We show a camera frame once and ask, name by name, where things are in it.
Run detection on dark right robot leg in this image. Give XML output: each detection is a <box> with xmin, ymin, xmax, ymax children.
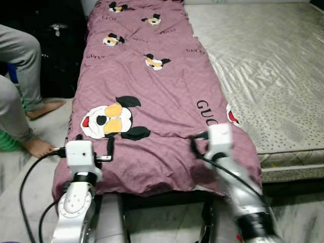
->
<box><xmin>202</xmin><ymin>195</ymin><xmax>226</xmax><ymax>243</ymax></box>

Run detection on pink cartoon print blanket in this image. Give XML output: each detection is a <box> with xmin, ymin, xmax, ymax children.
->
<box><xmin>52</xmin><ymin>0</ymin><xmax>262</xmax><ymax>198</ymax></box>

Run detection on beige quilted mattress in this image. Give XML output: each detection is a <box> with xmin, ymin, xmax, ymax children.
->
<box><xmin>182</xmin><ymin>3</ymin><xmax>324</xmax><ymax>183</ymax></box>

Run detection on black bag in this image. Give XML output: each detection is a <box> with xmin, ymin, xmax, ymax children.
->
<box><xmin>38</xmin><ymin>0</ymin><xmax>89</xmax><ymax>99</ymax></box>

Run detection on green plastic stool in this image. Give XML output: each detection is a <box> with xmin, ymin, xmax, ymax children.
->
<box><xmin>0</xmin><ymin>129</ymin><xmax>21</xmax><ymax>152</ymax></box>

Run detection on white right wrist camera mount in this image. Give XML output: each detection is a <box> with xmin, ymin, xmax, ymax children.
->
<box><xmin>206</xmin><ymin>123</ymin><xmax>233</xmax><ymax>157</ymax></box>

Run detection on person in grey trousers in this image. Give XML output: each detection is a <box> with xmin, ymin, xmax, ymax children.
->
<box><xmin>0</xmin><ymin>24</ymin><xmax>66</xmax><ymax>157</ymax></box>

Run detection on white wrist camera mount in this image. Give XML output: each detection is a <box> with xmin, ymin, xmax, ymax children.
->
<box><xmin>206</xmin><ymin>123</ymin><xmax>233</xmax><ymax>157</ymax></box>
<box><xmin>65</xmin><ymin>140</ymin><xmax>97</xmax><ymax>175</ymax></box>

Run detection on silver left robot leg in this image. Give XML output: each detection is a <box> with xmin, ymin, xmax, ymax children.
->
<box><xmin>95</xmin><ymin>192</ymin><xmax>127</xmax><ymax>243</ymax></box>

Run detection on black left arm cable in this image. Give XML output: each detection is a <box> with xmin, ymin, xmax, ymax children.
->
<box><xmin>39</xmin><ymin>200</ymin><xmax>60</xmax><ymax>243</ymax></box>
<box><xmin>19</xmin><ymin>148</ymin><xmax>66</xmax><ymax>243</ymax></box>

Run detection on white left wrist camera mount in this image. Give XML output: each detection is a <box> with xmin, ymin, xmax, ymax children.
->
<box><xmin>65</xmin><ymin>140</ymin><xmax>97</xmax><ymax>175</ymax></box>

